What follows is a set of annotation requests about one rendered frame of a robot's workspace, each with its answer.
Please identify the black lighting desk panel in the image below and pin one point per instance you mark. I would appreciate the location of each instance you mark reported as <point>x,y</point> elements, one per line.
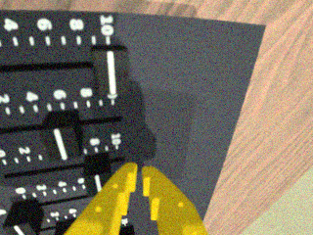
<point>162,91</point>

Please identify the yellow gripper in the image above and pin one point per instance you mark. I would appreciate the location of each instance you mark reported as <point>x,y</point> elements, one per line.
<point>174,213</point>

